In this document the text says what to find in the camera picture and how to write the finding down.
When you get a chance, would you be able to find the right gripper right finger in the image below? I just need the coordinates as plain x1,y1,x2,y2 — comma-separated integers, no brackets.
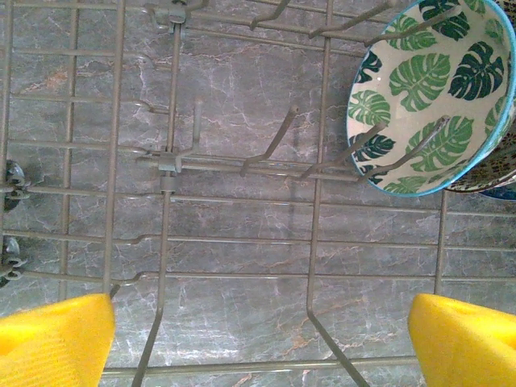
407,293,516,387

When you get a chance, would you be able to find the green leaf patterned bowl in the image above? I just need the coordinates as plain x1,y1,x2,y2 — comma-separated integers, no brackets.
346,0,516,198

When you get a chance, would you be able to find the brown lattice patterned bowl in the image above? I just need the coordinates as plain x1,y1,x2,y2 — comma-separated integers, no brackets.
447,128,516,194

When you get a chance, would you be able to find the blue white patterned bowl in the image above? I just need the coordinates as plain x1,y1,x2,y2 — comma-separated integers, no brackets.
479,187,516,202

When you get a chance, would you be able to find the grey wire dish rack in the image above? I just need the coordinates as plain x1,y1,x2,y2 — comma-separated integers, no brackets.
0,0,516,387

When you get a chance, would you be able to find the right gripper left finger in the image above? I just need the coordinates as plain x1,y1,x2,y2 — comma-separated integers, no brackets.
0,293,117,387

